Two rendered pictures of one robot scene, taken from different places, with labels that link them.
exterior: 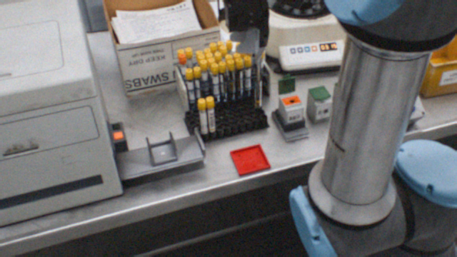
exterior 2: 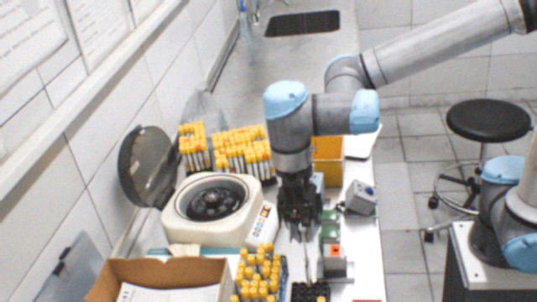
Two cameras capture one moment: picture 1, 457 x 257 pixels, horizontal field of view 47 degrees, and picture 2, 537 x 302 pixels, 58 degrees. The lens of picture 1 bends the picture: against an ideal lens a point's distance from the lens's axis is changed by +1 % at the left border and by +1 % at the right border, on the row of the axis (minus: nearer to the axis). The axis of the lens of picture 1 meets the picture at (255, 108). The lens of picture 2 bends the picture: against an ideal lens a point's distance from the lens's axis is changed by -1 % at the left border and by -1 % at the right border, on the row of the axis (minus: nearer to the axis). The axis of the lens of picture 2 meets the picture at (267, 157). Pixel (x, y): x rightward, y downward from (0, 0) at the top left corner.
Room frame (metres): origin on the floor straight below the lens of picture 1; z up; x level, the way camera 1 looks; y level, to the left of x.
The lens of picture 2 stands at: (0.52, 0.68, 1.75)
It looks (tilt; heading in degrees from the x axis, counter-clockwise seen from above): 33 degrees down; 301
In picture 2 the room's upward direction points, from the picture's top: 9 degrees counter-clockwise
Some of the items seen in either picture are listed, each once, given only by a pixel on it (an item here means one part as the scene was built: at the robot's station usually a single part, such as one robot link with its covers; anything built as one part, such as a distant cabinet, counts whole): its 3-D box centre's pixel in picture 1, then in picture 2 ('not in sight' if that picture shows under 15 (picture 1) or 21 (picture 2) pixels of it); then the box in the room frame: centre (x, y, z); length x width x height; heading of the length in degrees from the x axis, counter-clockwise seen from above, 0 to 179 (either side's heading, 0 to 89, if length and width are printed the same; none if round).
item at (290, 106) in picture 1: (290, 111); (334, 259); (0.84, -0.08, 0.92); 0.05 x 0.04 x 0.06; 19
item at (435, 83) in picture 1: (439, 61); (321, 161); (1.01, -0.44, 0.93); 0.13 x 0.13 x 0.10; 15
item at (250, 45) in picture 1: (250, 46); (310, 231); (0.85, 0.01, 1.08); 0.06 x 0.03 x 0.09; 110
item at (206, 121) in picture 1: (225, 104); (307, 301); (0.85, 0.07, 0.93); 0.17 x 0.09 x 0.11; 110
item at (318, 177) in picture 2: not in sight; (315, 198); (0.97, -0.27, 0.92); 0.10 x 0.07 x 0.10; 104
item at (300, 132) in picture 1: (290, 120); (335, 268); (0.84, -0.08, 0.89); 0.09 x 0.05 x 0.04; 19
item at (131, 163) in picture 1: (151, 155); not in sight; (0.71, 0.21, 0.92); 0.21 x 0.07 x 0.05; 109
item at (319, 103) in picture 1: (318, 104); (331, 242); (0.87, -0.14, 0.91); 0.05 x 0.04 x 0.07; 19
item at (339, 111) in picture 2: not in sight; (345, 108); (0.78, -0.04, 1.35); 0.11 x 0.11 x 0.08; 19
